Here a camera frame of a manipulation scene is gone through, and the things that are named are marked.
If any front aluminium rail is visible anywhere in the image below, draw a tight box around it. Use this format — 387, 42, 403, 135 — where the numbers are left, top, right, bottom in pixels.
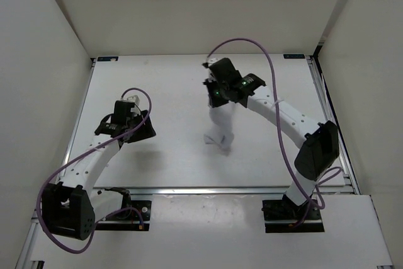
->
91, 185, 350, 197

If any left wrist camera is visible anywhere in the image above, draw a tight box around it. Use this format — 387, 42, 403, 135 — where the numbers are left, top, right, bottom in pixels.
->
120, 94, 140, 106

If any right blue corner label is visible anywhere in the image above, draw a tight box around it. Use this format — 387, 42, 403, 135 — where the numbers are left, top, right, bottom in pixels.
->
283, 54, 305, 59

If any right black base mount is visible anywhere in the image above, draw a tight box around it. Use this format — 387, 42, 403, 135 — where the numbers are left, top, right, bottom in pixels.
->
261, 200, 325, 234

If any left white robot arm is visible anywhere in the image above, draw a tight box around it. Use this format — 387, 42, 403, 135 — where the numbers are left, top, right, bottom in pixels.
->
40, 95, 156, 240

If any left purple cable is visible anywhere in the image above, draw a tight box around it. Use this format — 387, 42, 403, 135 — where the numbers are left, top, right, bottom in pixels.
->
36, 88, 154, 254

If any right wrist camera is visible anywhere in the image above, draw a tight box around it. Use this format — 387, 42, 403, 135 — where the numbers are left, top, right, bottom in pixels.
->
202, 58, 219, 69

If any blue corner label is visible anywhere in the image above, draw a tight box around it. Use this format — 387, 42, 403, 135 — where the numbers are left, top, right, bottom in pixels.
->
283, 54, 305, 59
97, 56, 119, 62

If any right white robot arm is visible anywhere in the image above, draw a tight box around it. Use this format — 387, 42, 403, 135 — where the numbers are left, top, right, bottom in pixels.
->
203, 58, 339, 219

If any left blue corner label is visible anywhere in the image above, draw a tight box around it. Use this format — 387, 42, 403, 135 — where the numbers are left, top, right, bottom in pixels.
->
97, 56, 119, 62

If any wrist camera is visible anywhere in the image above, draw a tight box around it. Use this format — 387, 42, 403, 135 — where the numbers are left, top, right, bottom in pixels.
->
120, 94, 140, 106
202, 58, 219, 69

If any right aluminium frame rail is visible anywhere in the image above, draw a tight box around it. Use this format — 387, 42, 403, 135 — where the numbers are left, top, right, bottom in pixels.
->
307, 55, 361, 195

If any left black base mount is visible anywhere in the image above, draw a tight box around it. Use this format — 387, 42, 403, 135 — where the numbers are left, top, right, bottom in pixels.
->
90, 187, 152, 232

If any aluminium frame rail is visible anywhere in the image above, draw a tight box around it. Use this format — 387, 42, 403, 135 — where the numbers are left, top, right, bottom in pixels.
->
307, 55, 361, 195
61, 57, 97, 166

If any left aluminium frame rail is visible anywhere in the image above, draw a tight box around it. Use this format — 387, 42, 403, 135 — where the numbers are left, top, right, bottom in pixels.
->
61, 57, 97, 166

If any white skirt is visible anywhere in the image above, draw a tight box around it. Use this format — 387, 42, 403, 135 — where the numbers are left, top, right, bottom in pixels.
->
203, 102, 236, 155

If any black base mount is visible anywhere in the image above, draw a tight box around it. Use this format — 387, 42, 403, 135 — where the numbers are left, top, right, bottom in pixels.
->
90, 187, 152, 232
261, 200, 325, 234

